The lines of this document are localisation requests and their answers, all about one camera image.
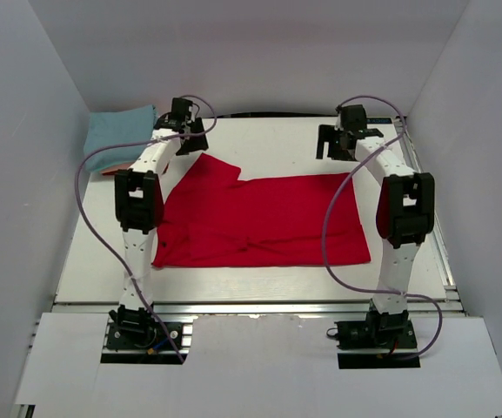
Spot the bright red t shirt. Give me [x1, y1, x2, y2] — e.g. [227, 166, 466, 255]
[152, 154, 371, 268]

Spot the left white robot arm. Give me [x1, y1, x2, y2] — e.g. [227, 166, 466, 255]
[114, 95, 208, 311]

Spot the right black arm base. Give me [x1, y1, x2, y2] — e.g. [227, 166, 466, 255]
[326, 309, 420, 370]

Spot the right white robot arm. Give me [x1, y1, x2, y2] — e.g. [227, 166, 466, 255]
[316, 104, 435, 315]

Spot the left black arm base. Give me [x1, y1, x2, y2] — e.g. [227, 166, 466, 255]
[100, 306, 187, 365]

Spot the blue label sticker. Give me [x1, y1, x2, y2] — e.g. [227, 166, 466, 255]
[366, 118, 393, 125]

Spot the folded pink t shirt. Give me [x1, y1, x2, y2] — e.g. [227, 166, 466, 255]
[100, 163, 131, 175]

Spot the folded light blue t shirt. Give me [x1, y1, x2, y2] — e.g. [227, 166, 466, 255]
[84, 104, 157, 172]

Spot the aluminium table frame rail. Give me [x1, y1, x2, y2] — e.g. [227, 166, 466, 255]
[52, 300, 465, 315]

